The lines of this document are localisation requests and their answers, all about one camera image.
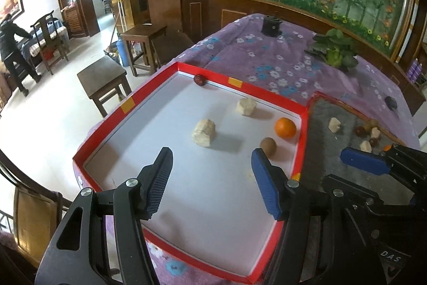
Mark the grey felt mat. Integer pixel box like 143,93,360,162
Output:
295,94,406,199

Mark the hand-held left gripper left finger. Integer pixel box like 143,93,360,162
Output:
35,147,174,285

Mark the dark wooden stool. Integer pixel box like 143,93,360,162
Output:
77,56,132,117

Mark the blue water bottle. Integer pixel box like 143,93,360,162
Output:
117,40,131,67

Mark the green leafy cabbage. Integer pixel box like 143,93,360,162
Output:
305,29,359,72

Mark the purple floral blanket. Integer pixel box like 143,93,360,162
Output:
75,13,421,285

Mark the wooden counter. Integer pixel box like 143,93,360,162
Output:
117,0,207,42

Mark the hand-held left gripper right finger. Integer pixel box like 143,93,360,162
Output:
251,148,384,285

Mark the black cylinder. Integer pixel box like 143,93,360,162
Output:
262,14,282,37

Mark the red-rimmed white tray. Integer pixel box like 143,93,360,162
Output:
73,61,309,285

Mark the wooden chair with tan panel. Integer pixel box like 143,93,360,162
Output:
0,151,72,285

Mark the dark wooden chair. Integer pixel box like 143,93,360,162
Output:
30,10,69,75

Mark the small wooden table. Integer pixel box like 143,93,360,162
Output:
120,24,167,77

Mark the broom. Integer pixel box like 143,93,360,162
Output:
105,0,122,55

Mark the framed wall picture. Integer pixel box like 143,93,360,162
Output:
0,0,25,22

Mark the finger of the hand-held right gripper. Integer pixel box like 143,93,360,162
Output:
322,174,417,209
340,144,427,184

